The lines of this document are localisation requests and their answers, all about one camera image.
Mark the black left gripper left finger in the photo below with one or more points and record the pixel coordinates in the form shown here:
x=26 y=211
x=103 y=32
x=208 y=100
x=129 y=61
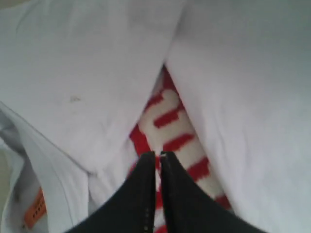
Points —
x=132 y=208

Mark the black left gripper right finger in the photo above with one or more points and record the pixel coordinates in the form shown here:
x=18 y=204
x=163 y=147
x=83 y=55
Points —
x=187 y=208

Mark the white t-shirt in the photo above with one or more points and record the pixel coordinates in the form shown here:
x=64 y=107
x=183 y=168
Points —
x=76 y=75

